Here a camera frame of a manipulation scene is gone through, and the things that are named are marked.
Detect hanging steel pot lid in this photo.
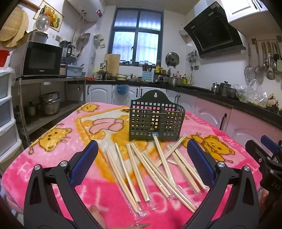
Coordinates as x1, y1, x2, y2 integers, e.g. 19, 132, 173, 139
165, 52, 180, 68

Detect steel kettle pot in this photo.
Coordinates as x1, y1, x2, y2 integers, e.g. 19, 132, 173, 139
218, 81, 231, 97

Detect black range hood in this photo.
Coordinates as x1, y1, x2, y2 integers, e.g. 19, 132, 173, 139
184, 1, 246, 59

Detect white plastic drawer unit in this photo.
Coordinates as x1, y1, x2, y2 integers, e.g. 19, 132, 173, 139
0, 67, 22, 163

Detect person right hand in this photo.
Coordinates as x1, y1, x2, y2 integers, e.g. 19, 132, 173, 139
259, 188, 269, 217

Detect hanging wire skimmer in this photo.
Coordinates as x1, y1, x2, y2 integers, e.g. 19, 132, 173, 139
244, 44, 255, 84

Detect dark green utensil caddy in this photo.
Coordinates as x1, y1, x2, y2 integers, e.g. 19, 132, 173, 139
129, 90, 185, 142

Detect light blue storage box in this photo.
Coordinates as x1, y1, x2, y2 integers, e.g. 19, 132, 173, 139
66, 64, 83, 77

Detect hanging steel ladle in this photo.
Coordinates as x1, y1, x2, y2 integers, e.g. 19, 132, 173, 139
254, 41, 263, 77

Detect white upper cabinet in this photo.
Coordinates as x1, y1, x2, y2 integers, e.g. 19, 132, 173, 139
221, 0, 268, 22

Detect fruit picture on wall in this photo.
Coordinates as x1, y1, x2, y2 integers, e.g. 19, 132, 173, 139
33, 1, 64, 32

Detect white water heater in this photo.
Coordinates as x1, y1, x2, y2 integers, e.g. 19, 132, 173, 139
68, 0, 104, 22

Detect person left hand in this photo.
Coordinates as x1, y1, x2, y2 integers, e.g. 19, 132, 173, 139
89, 204, 152, 229

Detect red plastic basin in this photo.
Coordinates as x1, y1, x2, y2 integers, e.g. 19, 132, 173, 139
0, 50, 10, 67

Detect pink cartoon blanket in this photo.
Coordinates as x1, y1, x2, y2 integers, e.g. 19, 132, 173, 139
1, 103, 262, 228

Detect chopsticks crossing diagonal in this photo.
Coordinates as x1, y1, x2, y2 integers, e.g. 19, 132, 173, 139
153, 135, 187, 159

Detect small steel teapot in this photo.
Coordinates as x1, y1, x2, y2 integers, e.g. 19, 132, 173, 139
211, 82, 219, 94

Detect dark framed window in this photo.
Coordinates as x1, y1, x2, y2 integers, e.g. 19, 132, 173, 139
108, 7, 163, 64

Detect round bamboo board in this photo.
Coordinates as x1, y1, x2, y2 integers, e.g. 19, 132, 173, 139
1, 6, 29, 48

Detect plastic bag of vegetables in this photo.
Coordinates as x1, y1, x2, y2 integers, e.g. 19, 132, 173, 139
233, 79, 268, 108

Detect chopsticks long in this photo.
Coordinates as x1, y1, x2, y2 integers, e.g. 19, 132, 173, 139
130, 143, 196, 213

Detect black microwave oven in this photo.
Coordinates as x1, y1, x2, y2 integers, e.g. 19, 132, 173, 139
9, 41, 63, 78

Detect glass pot lid on wall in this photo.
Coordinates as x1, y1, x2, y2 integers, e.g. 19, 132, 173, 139
33, 14, 50, 32

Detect wooden cutting board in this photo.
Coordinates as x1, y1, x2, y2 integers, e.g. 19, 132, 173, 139
104, 54, 120, 77

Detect blue bag on cabinet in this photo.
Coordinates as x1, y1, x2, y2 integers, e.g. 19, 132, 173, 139
116, 84, 129, 95

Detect blue knife block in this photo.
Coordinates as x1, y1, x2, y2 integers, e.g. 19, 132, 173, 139
142, 71, 152, 82

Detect stacked steel pots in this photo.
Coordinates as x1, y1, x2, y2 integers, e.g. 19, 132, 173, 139
39, 91, 61, 115

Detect blender with black lid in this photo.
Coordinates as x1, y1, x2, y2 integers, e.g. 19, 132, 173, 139
59, 41, 73, 63

